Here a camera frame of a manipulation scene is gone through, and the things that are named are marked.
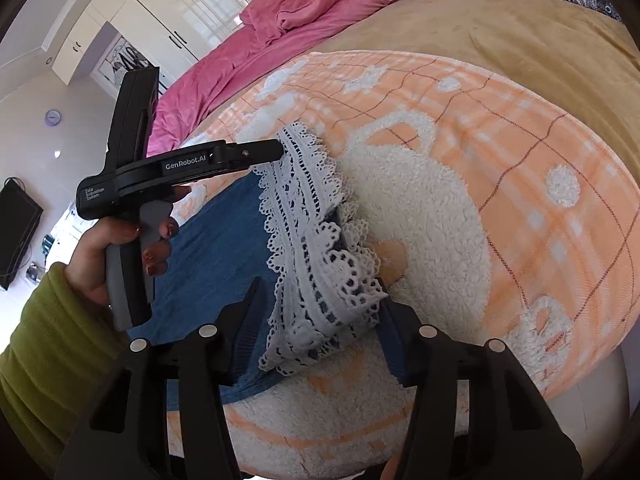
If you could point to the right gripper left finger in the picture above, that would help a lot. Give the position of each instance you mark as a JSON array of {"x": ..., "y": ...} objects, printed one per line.
[{"x": 159, "y": 414}]

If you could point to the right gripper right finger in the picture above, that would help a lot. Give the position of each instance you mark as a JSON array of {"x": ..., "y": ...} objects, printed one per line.
[{"x": 476, "y": 413}]

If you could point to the blue denim lace pants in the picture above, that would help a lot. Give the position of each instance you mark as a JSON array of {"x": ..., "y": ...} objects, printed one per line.
[{"x": 291, "y": 230}]

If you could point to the left green sleeve forearm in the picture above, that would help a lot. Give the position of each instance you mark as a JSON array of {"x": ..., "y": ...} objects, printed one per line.
[{"x": 57, "y": 358}]

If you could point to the left hand red nails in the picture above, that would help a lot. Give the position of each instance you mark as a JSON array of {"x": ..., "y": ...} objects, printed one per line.
[{"x": 86, "y": 271}]

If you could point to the white door with bags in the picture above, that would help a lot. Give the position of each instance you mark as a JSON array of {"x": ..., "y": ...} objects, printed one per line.
[{"x": 118, "y": 59}]

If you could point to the white glossy wardrobe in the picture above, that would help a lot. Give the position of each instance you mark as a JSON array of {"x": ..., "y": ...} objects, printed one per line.
[{"x": 171, "y": 34}]

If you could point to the orange bear fleece blanket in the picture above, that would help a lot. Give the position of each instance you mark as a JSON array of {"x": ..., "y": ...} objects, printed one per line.
[{"x": 491, "y": 211}]

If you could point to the pink duvet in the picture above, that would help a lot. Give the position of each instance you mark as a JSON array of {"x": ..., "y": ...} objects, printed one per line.
[{"x": 272, "y": 32}]

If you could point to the purple wall clock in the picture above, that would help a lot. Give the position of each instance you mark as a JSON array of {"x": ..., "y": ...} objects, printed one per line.
[{"x": 52, "y": 117}]

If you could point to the black wall television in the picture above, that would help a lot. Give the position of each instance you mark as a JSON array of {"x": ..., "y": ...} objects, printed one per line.
[{"x": 20, "y": 216}]

